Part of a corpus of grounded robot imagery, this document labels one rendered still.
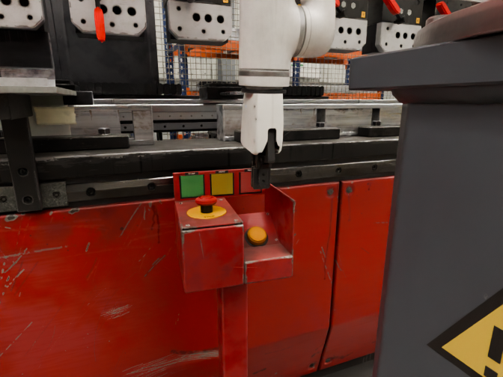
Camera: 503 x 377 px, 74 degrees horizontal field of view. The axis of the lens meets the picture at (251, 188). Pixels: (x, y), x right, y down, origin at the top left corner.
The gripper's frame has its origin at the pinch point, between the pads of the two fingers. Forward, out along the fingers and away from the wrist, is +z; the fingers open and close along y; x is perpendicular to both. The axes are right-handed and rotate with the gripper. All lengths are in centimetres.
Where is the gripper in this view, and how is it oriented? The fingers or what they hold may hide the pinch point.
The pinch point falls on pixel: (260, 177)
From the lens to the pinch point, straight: 60.8
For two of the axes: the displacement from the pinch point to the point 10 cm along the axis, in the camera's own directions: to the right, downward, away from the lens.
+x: 9.6, -0.7, 2.7
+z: -0.2, 9.4, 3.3
